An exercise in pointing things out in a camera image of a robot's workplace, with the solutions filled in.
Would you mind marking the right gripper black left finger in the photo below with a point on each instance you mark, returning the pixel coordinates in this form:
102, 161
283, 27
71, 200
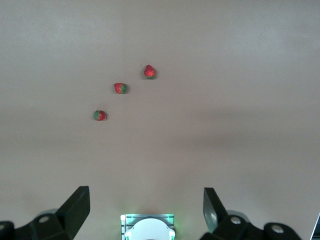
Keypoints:
75, 210

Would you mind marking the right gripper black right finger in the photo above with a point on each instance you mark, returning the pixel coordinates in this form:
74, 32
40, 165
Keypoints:
212, 212

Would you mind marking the red green toy strawberry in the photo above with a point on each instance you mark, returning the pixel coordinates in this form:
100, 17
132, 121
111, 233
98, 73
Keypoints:
120, 88
100, 115
149, 72

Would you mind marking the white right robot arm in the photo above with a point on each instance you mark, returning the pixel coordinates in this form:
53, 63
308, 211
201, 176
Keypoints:
150, 230

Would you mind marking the brown table cover sheet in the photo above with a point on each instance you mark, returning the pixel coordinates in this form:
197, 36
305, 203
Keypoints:
160, 37

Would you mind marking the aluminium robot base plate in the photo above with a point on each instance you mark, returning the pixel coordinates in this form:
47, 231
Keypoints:
140, 216

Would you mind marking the aluminium frame profile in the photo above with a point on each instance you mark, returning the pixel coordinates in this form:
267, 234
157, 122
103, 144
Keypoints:
317, 230

